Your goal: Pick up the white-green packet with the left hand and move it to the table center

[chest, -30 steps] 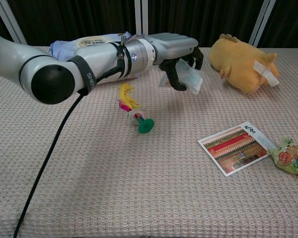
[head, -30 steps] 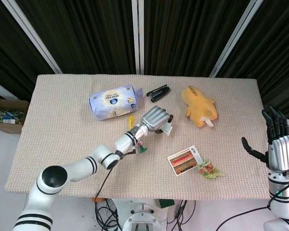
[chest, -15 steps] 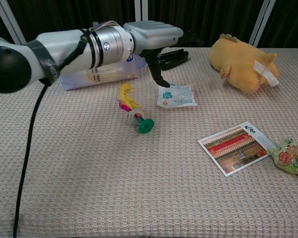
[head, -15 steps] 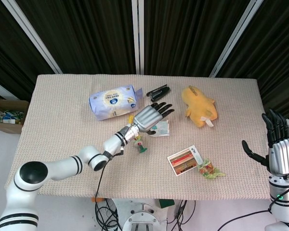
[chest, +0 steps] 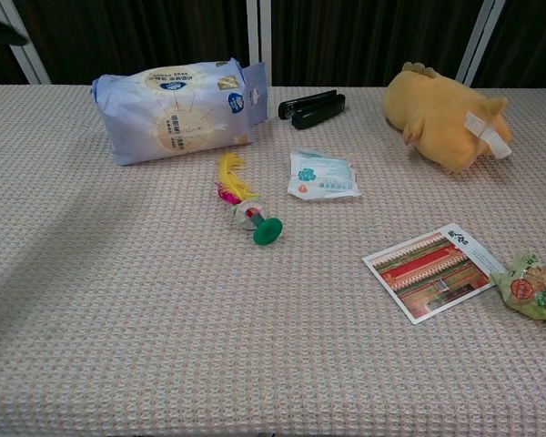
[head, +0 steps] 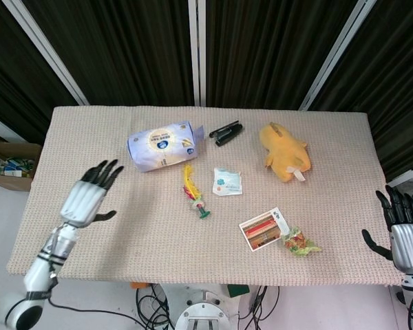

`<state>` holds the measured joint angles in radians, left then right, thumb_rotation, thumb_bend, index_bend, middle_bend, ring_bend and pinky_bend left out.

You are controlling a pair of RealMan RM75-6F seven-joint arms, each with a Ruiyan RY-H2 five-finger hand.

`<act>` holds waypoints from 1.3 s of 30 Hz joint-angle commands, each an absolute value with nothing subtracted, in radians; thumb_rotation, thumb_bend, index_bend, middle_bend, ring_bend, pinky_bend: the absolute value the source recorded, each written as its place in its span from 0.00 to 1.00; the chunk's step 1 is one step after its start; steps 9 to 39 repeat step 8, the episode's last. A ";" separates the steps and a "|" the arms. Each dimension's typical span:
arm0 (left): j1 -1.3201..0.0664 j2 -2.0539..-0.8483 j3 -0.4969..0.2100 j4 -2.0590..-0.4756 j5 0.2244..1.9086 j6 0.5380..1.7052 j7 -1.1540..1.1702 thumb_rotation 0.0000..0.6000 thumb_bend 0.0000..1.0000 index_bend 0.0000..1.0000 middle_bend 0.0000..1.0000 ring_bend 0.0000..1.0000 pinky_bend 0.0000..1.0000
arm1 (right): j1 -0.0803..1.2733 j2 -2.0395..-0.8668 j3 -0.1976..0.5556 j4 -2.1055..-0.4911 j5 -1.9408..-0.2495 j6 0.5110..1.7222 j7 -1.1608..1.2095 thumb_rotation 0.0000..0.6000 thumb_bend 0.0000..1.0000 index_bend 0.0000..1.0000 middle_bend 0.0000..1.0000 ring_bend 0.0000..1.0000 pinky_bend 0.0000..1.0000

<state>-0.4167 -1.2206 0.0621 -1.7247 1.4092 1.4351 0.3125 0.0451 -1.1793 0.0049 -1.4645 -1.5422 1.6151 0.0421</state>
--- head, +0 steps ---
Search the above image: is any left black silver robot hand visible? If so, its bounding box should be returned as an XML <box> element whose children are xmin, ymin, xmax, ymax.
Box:
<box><xmin>60</xmin><ymin>159</ymin><xmax>125</xmax><ymax>229</ymax></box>

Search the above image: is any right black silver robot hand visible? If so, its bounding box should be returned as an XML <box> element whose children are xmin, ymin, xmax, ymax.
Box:
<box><xmin>361</xmin><ymin>184</ymin><xmax>413</xmax><ymax>274</ymax></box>

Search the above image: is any small white teal packet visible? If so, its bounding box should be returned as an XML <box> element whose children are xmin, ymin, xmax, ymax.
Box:
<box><xmin>211</xmin><ymin>167</ymin><xmax>244</xmax><ymax>197</ymax></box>

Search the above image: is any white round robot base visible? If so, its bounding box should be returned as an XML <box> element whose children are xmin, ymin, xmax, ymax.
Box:
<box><xmin>174</xmin><ymin>283</ymin><xmax>241</xmax><ymax>330</ymax></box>

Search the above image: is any blue white snack bag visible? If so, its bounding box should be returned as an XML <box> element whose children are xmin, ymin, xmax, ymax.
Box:
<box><xmin>127</xmin><ymin>119</ymin><xmax>205</xmax><ymax>173</ymax></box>

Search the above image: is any black stapler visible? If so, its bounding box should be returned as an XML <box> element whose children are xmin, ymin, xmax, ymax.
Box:
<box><xmin>209</xmin><ymin>119</ymin><xmax>244</xmax><ymax>148</ymax></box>

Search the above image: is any brown cardboard box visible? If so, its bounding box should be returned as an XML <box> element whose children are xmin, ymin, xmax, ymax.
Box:
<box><xmin>0</xmin><ymin>126</ymin><xmax>43</xmax><ymax>192</ymax></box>

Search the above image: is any beige waffle-weave tablecloth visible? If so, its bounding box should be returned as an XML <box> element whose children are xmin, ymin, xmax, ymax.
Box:
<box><xmin>6</xmin><ymin>105</ymin><xmax>405</xmax><ymax>288</ymax></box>

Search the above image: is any feather shuttlecock with green base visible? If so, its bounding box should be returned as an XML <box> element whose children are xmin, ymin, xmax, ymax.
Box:
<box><xmin>182</xmin><ymin>164</ymin><xmax>212</xmax><ymax>220</ymax></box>

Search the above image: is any red palace postcard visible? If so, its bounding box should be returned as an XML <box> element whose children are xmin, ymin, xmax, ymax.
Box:
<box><xmin>239</xmin><ymin>206</ymin><xmax>290</xmax><ymax>253</ymax></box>

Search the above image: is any black curtain panel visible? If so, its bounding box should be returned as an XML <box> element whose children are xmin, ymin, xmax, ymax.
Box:
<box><xmin>308</xmin><ymin>0</ymin><xmax>413</xmax><ymax>183</ymax></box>
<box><xmin>0</xmin><ymin>0</ymin><xmax>82</xmax><ymax>145</ymax></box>
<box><xmin>204</xmin><ymin>0</ymin><xmax>361</xmax><ymax>111</ymax></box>
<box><xmin>22</xmin><ymin>0</ymin><xmax>196</xmax><ymax>107</ymax></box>

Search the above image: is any yellow plush chicken toy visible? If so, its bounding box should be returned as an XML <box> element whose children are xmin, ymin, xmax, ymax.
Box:
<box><xmin>259</xmin><ymin>122</ymin><xmax>313</xmax><ymax>184</ymax></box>

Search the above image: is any green block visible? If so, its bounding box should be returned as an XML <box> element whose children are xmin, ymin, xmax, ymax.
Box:
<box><xmin>227</xmin><ymin>284</ymin><xmax>251</xmax><ymax>298</ymax></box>

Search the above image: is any black cable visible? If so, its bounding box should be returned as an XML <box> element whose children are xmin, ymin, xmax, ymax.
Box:
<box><xmin>134</xmin><ymin>284</ymin><xmax>176</xmax><ymax>330</ymax></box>
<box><xmin>239</xmin><ymin>285</ymin><xmax>280</xmax><ymax>330</ymax></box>

